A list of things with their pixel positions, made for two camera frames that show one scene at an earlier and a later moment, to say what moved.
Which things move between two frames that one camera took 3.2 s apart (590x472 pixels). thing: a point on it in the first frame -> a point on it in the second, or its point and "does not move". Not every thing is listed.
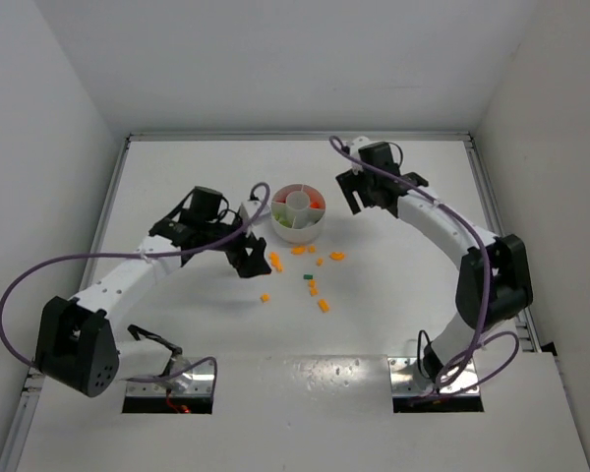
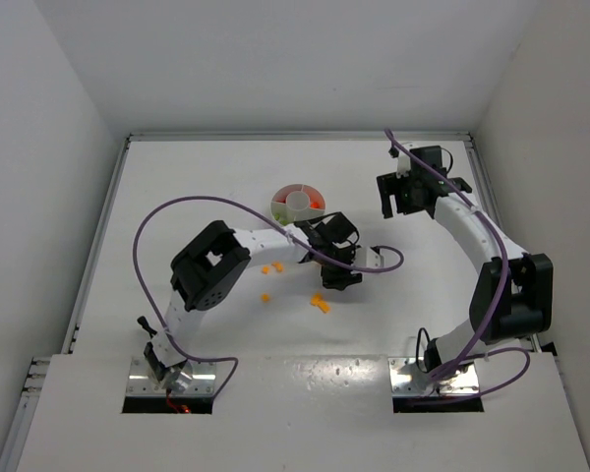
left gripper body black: [241, 249] -> [339, 277]
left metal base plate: [199, 381] does not move
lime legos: [283, 222] does not move
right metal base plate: [407, 380] does not move
